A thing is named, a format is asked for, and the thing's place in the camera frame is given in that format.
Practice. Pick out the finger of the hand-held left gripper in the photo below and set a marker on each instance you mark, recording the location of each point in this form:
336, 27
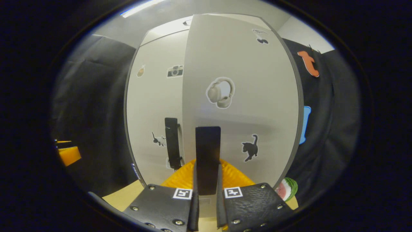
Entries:
62, 141
69, 156

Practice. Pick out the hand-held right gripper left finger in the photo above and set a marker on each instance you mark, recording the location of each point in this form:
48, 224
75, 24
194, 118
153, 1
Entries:
194, 216

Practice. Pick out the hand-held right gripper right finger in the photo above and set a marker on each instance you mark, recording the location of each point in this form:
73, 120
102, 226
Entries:
220, 212

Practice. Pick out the grey double-door shoe cabinet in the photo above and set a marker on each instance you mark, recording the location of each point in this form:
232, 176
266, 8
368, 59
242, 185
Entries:
134, 169

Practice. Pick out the grey cabinet door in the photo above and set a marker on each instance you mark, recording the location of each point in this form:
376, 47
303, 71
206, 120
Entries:
257, 96
151, 103

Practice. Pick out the black backdrop cloth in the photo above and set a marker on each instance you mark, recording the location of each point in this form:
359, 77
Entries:
93, 112

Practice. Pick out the watermelon slice toy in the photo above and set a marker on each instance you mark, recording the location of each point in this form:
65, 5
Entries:
288, 190

